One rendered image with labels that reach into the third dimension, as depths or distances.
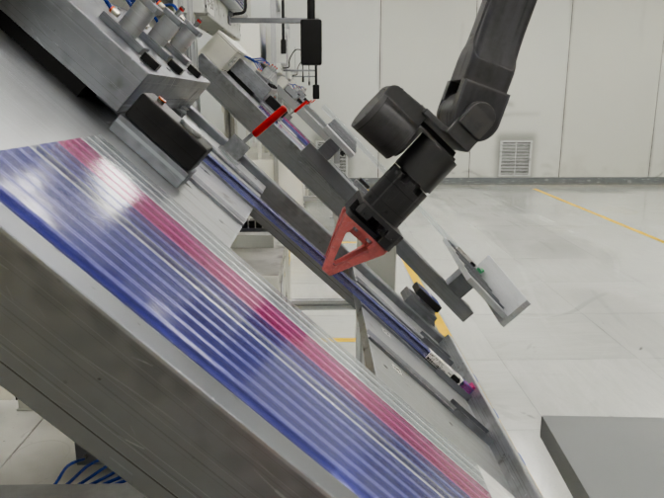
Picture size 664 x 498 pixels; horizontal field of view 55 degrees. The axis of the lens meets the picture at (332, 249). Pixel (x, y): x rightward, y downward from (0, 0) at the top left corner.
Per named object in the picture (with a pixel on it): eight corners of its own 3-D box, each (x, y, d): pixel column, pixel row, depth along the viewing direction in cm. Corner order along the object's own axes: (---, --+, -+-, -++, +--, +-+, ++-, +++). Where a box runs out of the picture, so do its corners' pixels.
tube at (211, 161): (465, 390, 85) (471, 385, 85) (467, 395, 83) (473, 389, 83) (169, 128, 76) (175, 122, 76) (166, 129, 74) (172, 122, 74)
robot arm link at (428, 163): (468, 162, 74) (456, 154, 80) (427, 122, 72) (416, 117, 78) (427, 206, 75) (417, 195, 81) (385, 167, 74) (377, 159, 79)
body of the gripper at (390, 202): (352, 212, 73) (396, 165, 72) (349, 199, 83) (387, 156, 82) (393, 250, 74) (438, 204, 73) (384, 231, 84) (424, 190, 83)
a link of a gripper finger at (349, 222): (304, 259, 76) (358, 202, 75) (305, 245, 83) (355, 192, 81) (346, 295, 77) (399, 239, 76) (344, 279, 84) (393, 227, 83)
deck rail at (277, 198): (419, 364, 105) (446, 338, 104) (421, 369, 103) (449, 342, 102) (75, 55, 93) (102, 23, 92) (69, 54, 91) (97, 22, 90)
